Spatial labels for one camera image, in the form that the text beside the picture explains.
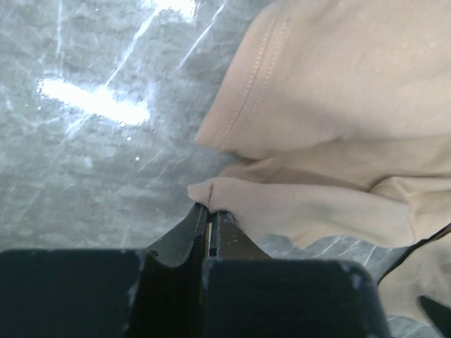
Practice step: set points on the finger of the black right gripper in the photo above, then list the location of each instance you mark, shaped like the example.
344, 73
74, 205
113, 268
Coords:
438, 313

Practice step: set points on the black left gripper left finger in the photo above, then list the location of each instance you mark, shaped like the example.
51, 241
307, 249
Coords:
168, 301

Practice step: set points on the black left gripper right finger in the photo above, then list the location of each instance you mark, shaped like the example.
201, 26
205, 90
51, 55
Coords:
249, 294

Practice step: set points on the tan t shirt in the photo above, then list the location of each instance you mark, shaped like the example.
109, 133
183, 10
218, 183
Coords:
340, 114

